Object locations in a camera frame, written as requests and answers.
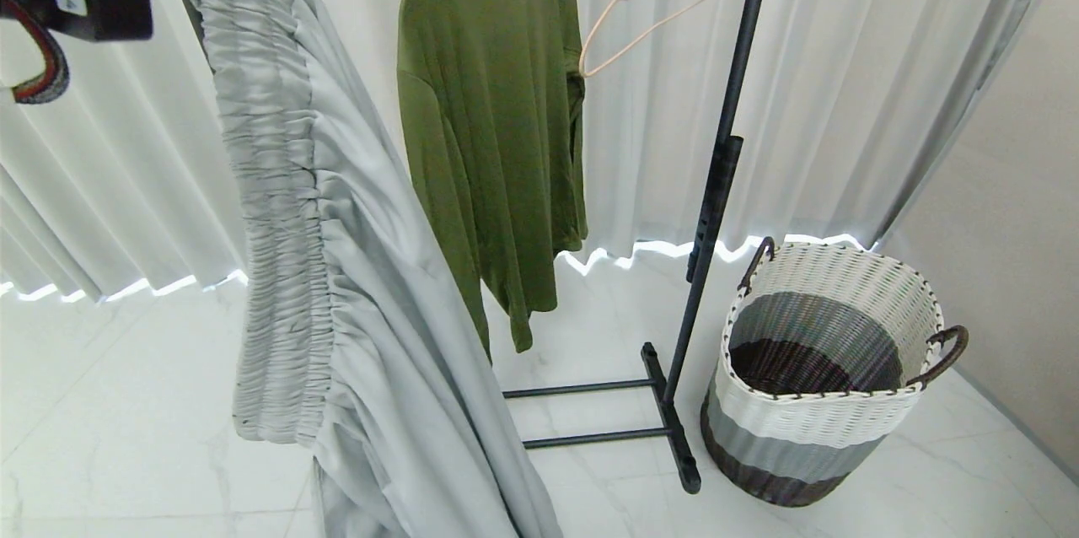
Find green long-sleeved shirt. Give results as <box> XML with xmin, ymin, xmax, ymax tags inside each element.
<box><xmin>396</xmin><ymin>0</ymin><xmax>588</xmax><ymax>362</ymax></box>

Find pale grey shorts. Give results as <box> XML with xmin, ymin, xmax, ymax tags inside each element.
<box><xmin>177</xmin><ymin>0</ymin><xmax>564</xmax><ymax>538</ymax></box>

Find pink clothes hanger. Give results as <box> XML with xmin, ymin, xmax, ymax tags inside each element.
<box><xmin>578</xmin><ymin>0</ymin><xmax>719</xmax><ymax>79</ymax></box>

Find black clothes rack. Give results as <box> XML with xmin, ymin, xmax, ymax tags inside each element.
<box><xmin>503</xmin><ymin>0</ymin><xmax>781</xmax><ymax>495</ymax></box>

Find white laundry basket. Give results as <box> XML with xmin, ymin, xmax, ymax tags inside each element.
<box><xmin>700</xmin><ymin>236</ymin><xmax>970</xmax><ymax>508</ymax></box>

